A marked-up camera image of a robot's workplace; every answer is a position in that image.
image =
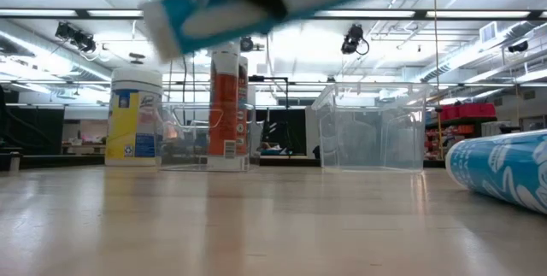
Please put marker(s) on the red storage bin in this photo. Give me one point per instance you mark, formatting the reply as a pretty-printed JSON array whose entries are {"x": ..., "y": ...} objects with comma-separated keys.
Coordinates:
[
  {"x": 449, "y": 111},
  {"x": 476, "y": 110}
]

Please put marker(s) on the blue silicone sealant tube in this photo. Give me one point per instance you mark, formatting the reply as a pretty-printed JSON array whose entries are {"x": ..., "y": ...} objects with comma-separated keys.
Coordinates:
[
  {"x": 504, "y": 169},
  {"x": 213, "y": 19}
]

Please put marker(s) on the narrow clear plastic bin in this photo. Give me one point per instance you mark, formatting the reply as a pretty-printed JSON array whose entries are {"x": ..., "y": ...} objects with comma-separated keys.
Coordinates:
[{"x": 188, "y": 148}]

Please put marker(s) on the white-lidded yellow-blue canister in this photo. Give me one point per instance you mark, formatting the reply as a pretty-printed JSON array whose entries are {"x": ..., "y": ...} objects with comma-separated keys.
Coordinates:
[{"x": 132, "y": 130}]

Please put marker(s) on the black ceiling fixture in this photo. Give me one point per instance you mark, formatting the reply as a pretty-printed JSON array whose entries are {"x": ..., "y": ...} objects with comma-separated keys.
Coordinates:
[{"x": 518, "y": 46}]

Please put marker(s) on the overhead beam with light strips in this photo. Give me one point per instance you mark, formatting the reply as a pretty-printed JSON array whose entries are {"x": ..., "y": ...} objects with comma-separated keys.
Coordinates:
[{"x": 421, "y": 13}]

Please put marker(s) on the black shelf rack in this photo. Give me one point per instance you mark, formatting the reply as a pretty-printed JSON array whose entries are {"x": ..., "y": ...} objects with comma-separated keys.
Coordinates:
[{"x": 461, "y": 120}]

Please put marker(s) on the black ceiling light cluster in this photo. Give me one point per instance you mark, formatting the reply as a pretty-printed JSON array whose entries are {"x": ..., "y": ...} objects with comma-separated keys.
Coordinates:
[{"x": 77, "y": 36}]

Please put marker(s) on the wide clear plastic bin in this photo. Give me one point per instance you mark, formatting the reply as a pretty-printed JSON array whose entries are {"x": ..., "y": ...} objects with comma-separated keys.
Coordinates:
[{"x": 372, "y": 139}]

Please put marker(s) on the black overhead camera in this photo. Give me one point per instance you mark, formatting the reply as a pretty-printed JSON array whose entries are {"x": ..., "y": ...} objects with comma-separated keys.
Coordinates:
[{"x": 352, "y": 39}]

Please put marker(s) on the silver air duct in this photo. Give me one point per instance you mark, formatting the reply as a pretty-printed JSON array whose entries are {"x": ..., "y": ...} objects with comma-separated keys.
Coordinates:
[{"x": 470, "y": 59}]

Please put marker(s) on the black aluminium table frame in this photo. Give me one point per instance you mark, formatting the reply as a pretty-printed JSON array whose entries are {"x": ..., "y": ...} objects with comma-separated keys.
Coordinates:
[{"x": 64, "y": 161}]

